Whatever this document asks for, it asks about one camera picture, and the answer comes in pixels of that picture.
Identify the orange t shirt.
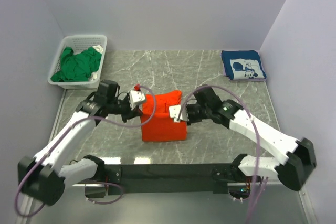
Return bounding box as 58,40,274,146
141,90,187,142

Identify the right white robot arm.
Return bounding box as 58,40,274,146
178,85,317,191

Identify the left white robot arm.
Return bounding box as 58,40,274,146
18,80,146,206

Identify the green t shirt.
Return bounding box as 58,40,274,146
50,47,102,82

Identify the white garment in basket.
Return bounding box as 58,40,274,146
93,45,103,54

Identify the folded blue printed t shirt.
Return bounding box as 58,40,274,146
221,50,267,81

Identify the black base crossbeam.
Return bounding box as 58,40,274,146
81,164,252,194

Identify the white plastic laundry basket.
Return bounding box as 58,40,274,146
48,35,108,89

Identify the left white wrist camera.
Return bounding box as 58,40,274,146
129,84,146,110

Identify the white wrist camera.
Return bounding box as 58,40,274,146
129,84,146,110
169,104,188,123

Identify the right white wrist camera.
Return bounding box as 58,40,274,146
169,104,188,123

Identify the aluminium frame rail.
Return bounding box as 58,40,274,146
15,98,318,224

